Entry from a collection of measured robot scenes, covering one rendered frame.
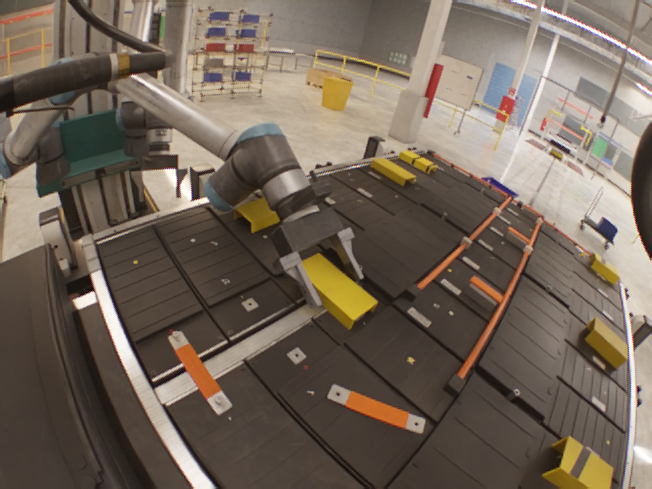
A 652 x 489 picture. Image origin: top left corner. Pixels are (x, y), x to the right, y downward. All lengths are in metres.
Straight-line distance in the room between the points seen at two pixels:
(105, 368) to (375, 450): 0.42
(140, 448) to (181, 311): 0.24
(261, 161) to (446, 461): 0.58
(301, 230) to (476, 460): 0.48
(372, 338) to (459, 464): 0.26
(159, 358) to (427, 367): 0.44
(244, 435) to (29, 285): 0.38
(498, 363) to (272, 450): 0.43
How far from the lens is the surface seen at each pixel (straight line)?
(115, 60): 0.50
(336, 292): 0.55
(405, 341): 0.55
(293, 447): 0.42
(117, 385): 0.50
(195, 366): 0.47
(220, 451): 0.42
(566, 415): 0.71
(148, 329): 0.52
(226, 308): 0.54
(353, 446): 0.44
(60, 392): 0.39
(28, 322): 0.49
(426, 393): 0.51
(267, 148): 0.56
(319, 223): 0.56
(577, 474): 0.60
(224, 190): 0.63
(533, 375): 0.67
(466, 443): 0.51
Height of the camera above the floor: 1.41
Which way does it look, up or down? 37 degrees down
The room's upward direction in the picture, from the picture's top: 14 degrees clockwise
